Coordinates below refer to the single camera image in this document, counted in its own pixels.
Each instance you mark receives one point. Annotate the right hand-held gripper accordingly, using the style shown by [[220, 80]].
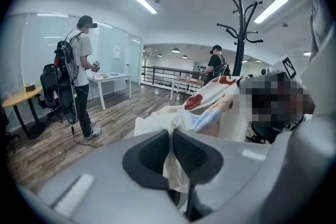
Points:
[[288, 65]]

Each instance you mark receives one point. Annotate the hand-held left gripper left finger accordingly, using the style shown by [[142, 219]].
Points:
[[147, 157]]

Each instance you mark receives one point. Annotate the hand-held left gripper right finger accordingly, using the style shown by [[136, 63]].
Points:
[[199, 157]]

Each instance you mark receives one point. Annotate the white patterned clothes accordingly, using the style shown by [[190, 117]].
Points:
[[204, 102]]

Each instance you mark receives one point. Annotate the black floor stand with pole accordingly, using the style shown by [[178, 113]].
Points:
[[239, 34]]

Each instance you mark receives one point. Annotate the wooden top white desk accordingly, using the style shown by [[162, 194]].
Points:
[[183, 78]]

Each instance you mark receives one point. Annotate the person's grey shirt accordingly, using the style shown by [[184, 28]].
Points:
[[320, 73]]

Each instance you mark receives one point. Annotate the long ceiling light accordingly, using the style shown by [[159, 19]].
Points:
[[141, 0], [270, 9]]

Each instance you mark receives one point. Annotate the black railing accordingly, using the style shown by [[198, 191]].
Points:
[[153, 74]]

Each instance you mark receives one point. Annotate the white paper sheet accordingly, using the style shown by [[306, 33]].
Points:
[[116, 52]]

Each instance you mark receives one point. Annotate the black high-back office chair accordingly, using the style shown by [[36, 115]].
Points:
[[50, 86]]

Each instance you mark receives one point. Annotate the green tissue box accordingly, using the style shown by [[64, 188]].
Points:
[[30, 87]]

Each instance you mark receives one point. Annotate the round wooden table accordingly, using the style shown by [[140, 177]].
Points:
[[18, 98]]

